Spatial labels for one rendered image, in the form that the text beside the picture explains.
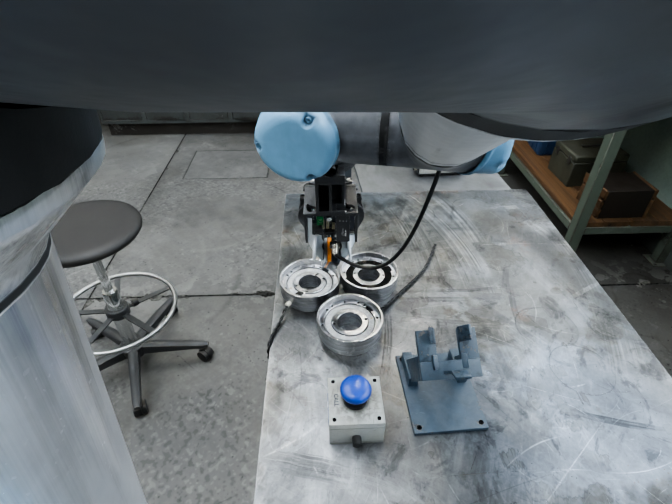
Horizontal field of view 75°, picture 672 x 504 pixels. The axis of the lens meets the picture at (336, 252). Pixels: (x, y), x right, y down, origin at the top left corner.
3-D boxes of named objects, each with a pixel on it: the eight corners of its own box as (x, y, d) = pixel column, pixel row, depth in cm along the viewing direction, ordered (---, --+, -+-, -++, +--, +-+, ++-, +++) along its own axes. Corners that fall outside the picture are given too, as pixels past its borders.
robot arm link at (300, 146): (378, 114, 33) (392, 56, 41) (238, 104, 35) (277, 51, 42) (374, 196, 39) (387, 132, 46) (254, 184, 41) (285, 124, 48)
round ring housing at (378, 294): (380, 262, 86) (381, 246, 83) (407, 296, 78) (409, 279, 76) (330, 276, 83) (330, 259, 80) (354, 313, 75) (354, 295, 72)
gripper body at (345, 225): (303, 246, 60) (296, 174, 51) (305, 206, 66) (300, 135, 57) (359, 245, 60) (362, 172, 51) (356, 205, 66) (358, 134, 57)
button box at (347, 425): (327, 397, 62) (326, 375, 59) (377, 395, 62) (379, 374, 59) (328, 452, 56) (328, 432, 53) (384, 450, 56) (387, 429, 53)
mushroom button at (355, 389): (339, 395, 59) (339, 372, 56) (368, 394, 59) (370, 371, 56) (340, 422, 56) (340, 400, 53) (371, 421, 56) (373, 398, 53)
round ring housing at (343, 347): (346, 371, 65) (346, 353, 63) (304, 330, 72) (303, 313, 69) (395, 336, 71) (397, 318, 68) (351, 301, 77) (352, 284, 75)
